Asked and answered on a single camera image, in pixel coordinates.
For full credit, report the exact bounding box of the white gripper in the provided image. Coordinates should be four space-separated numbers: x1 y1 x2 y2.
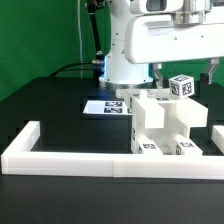
125 11 224 89

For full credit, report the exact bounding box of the white chair back part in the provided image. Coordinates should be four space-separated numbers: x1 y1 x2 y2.
116 89 208 129

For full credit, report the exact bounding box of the white chair seat part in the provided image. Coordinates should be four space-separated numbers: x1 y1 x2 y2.
131 119 190 155

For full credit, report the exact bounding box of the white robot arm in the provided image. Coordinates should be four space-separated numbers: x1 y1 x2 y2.
86 0 224 88

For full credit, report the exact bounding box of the white tag sheet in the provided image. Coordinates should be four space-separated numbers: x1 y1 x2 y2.
83 100 131 115

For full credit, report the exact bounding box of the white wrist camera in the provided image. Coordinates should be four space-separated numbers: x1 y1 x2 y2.
129 0 184 15

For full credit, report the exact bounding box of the white thin cable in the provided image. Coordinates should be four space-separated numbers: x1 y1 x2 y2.
77 0 84 79

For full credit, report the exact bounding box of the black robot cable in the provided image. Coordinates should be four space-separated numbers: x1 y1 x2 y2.
49 61 105 78

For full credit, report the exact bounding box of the white U-shaped fence frame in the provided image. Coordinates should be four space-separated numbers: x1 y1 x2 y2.
1 121 224 180

